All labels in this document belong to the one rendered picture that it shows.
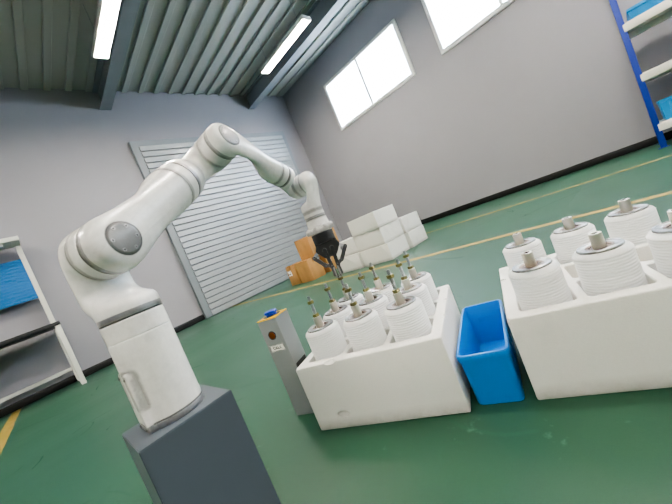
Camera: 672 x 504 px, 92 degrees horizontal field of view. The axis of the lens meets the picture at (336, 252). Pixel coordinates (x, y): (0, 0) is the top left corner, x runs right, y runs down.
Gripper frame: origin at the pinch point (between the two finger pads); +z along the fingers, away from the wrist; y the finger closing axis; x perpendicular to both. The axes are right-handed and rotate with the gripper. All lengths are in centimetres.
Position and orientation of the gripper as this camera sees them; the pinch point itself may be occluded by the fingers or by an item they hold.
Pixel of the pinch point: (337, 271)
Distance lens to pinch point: 109.2
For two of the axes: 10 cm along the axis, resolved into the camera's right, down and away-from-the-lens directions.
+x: 0.3, 0.4, -10.0
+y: -9.2, 3.8, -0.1
